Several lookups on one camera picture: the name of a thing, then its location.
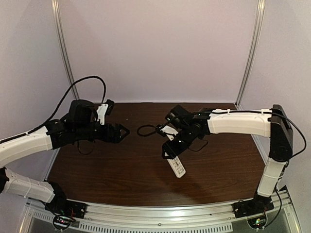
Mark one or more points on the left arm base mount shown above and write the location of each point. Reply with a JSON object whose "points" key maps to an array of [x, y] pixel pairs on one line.
{"points": [[65, 211]]}

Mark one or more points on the left aluminium frame post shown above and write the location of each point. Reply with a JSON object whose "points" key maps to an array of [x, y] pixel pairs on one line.
{"points": [[61, 40]]}

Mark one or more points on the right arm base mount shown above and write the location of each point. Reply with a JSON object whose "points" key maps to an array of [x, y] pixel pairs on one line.
{"points": [[254, 210]]}

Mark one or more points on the white remote control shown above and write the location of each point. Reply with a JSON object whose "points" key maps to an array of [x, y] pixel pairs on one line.
{"points": [[177, 167]]}

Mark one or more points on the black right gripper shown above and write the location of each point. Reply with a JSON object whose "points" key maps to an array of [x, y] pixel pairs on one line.
{"points": [[170, 150]]}

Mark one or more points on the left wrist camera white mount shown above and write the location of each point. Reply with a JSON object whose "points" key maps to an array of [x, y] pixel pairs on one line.
{"points": [[104, 110]]}

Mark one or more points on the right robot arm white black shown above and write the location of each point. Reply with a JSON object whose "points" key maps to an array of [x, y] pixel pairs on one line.
{"points": [[183, 127]]}

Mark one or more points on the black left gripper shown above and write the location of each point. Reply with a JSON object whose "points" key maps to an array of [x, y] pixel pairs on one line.
{"points": [[114, 132]]}

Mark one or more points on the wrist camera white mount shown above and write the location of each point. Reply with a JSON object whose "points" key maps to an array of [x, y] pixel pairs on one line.
{"points": [[168, 131], [104, 110]]}

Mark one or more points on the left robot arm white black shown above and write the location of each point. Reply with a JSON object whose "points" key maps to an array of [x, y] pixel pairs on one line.
{"points": [[84, 121]]}

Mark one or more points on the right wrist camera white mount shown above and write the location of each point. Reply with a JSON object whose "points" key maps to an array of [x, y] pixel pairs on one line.
{"points": [[168, 131]]}

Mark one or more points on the right aluminium frame post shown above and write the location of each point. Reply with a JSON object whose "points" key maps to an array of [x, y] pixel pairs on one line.
{"points": [[259, 17]]}

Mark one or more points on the aluminium frame post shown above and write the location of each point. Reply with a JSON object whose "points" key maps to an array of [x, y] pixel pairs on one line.
{"points": [[259, 17], [61, 40]]}

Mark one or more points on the front aluminium rail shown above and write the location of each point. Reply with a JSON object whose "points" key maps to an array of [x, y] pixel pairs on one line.
{"points": [[204, 218]]}

